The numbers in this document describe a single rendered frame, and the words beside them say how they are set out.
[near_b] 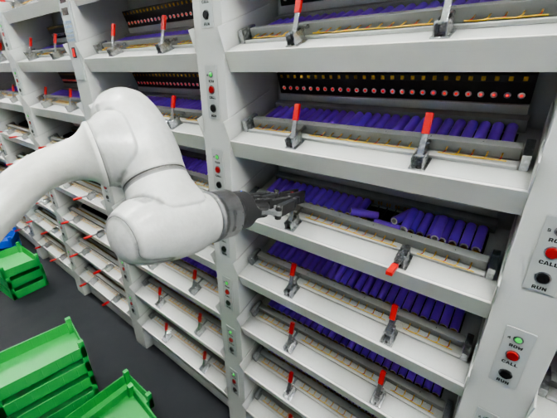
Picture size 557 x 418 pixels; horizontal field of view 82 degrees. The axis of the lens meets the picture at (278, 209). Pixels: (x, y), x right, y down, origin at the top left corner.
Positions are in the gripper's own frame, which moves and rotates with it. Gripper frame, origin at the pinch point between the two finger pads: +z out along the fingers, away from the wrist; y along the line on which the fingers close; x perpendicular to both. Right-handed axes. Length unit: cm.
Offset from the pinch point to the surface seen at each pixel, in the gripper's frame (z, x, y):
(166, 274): 8, -47, -61
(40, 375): -32, -83, -83
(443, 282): 0.5, -8.2, 34.7
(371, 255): 1.1, -7.9, 20.7
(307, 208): 4.9, -3.1, 1.8
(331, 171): -2.1, 8.2, 10.3
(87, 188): 6, -25, -125
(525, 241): -2.4, 3.5, 43.9
